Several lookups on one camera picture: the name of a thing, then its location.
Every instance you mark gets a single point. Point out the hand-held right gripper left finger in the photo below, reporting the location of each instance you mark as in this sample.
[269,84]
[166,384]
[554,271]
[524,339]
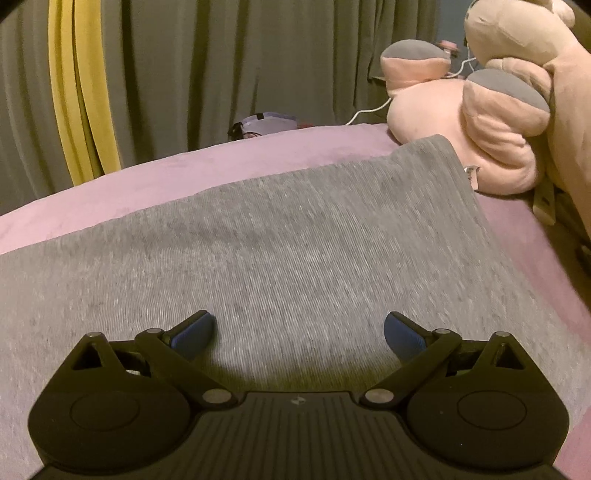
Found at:
[195,330]

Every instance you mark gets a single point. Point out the yellow curtain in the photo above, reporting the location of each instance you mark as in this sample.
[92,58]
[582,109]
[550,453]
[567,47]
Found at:
[81,92]

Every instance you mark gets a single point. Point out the pink plush toy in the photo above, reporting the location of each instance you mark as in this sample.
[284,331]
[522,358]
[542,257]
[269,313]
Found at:
[498,134]

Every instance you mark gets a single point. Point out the grey pants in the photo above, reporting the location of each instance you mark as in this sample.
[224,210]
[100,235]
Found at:
[295,240]

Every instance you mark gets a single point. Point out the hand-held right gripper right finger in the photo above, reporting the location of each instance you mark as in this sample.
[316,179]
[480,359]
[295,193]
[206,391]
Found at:
[402,337]

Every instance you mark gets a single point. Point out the small pink gadget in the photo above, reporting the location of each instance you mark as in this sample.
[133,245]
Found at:
[448,47]

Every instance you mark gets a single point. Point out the pink blanket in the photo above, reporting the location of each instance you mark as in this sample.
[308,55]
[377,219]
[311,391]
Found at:
[138,184]

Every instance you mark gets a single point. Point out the green curtain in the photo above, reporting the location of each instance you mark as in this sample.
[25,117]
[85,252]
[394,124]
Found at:
[231,64]
[23,101]

